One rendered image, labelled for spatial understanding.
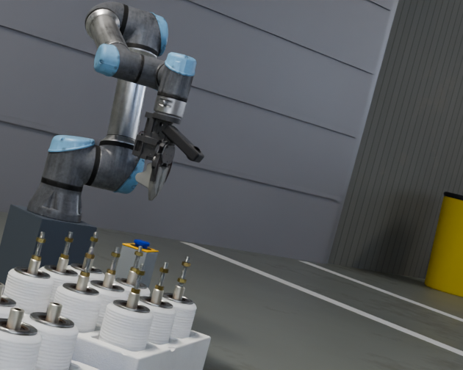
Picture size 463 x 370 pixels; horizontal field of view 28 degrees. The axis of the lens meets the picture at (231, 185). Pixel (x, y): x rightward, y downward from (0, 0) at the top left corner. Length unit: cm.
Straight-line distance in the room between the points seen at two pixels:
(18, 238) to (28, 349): 115
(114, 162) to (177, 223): 291
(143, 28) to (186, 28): 261
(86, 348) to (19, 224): 83
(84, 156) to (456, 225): 458
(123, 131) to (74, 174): 19
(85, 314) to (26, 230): 72
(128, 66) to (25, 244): 58
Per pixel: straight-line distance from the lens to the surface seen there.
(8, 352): 145
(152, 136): 228
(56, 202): 255
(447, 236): 684
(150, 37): 269
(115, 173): 258
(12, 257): 260
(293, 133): 597
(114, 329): 183
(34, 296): 193
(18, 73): 474
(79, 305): 187
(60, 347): 156
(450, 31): 717
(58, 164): 255
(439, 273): 687
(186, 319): 205
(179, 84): 225
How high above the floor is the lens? 61
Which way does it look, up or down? 2 degrees down
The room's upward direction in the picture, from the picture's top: 15 degrees clockwise
